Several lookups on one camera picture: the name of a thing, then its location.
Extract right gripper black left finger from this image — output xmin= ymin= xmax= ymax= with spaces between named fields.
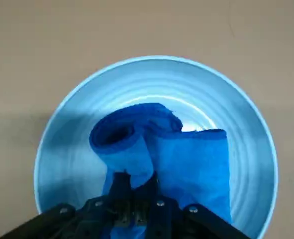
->
xmin=0 ymin=171 xmax=135 ymax=239

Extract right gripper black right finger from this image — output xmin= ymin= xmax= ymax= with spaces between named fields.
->
xmin=133 ymin=173 xmax=252 ymax=239

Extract blue cloth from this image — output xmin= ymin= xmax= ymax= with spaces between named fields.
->
xmin=89 ymin=102 xmax=231 ymax=239

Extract light blue plastic plate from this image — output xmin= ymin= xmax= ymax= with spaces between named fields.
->
xmin=34 ymin=55 xmax=279 ymax=239

